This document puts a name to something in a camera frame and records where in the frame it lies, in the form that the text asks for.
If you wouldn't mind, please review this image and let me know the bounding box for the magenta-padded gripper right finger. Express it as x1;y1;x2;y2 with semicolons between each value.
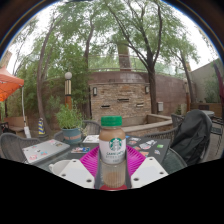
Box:
124;144;170;190

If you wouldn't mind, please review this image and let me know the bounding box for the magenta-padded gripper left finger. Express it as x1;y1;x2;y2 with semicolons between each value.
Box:
58;145;103;190

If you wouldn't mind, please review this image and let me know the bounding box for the green-capped coffee drink bottle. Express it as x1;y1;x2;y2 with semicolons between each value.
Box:
98;115;128;188

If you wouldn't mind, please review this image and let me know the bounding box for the colourful sticker card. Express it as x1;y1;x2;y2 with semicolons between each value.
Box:
70;146;92;154

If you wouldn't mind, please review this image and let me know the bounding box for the black laptop with stickers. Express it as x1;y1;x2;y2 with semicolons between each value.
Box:
125;134;172;164

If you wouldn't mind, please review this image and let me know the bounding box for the white booklet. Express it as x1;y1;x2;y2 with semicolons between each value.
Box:
82;134;101;144

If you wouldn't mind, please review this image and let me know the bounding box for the silver laptop with stickers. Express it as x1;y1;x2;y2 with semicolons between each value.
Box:
21;138;71;165

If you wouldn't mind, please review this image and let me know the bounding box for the potted green plant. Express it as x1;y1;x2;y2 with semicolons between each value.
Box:
54;103;84;145

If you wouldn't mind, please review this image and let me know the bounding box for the black jacket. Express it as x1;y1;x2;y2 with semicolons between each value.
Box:
169;109;213;167

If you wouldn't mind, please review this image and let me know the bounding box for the blue yellow striped bollard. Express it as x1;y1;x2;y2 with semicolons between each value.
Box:
37;117;47;136

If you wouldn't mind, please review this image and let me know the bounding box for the white umbrella pole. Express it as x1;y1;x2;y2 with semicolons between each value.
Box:
20;86;33;139

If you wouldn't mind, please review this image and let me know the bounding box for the wooden bench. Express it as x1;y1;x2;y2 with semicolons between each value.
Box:
3;116;25;134

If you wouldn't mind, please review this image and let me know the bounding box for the grey patio table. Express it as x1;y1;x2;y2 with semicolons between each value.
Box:
199;109;216;118

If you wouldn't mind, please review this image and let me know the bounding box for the orange patio umbrella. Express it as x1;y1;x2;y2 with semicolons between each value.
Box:
0;66;25;103

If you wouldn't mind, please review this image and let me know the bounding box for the wooden globe lamp post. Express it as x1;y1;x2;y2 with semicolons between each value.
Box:
64;71;73;111

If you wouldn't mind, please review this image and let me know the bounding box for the slim wooden lamp post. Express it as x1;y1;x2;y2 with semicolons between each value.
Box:
183;78;190;113

